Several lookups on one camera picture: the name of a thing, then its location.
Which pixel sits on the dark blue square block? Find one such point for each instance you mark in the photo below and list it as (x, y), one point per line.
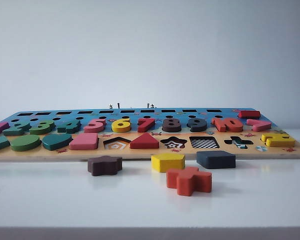
(216, 160)

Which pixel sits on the red number seven piece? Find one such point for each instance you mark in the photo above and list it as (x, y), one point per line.
(148, 125)

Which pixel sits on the brown number eight piece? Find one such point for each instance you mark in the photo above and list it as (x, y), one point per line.
(172, 126)

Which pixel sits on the red triangle piece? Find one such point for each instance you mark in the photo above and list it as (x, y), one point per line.
(144, 143)

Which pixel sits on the yellow number six piece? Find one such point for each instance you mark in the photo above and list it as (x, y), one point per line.
(121, 127)

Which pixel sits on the yellow pentagon block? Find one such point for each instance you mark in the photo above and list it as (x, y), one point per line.
(167, 162)

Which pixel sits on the dark blue number nine piece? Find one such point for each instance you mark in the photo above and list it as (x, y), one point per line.
(202, 126)

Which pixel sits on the pink number five piece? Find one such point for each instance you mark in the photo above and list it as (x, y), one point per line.
(95, 126)

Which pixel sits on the brown star block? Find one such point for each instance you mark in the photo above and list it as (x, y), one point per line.
(103, 166)

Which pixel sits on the pink rectangle piece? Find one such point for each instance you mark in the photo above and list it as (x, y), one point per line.
(83, 142)

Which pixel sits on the orange cross block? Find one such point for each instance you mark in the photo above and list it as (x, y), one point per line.
(190, 181)

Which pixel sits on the orange number ten piece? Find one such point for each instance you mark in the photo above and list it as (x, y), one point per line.
(227, 124)

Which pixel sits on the teal number four piece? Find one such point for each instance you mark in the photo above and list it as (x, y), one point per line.
(68, 127)

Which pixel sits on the teal heart piece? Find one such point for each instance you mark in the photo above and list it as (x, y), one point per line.
(56, 142)

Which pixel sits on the red minus sign piece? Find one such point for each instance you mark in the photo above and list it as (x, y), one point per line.
(248, 114)

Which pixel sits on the green number three piece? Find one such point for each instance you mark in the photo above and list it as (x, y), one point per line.
(42, 127)

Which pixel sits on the pink greater-than sign piece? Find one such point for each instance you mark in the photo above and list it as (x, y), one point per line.
(259, 125)

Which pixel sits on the wooden shape puzzle board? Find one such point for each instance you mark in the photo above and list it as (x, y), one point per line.
(40, 155)

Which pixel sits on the green oval piece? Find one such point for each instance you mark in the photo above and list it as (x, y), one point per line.
(25, 143)

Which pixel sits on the yellow equals sign piece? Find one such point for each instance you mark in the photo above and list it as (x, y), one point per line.
(279, 141)

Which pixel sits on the teal number two piece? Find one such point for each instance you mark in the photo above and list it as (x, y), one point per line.
(16, 128)

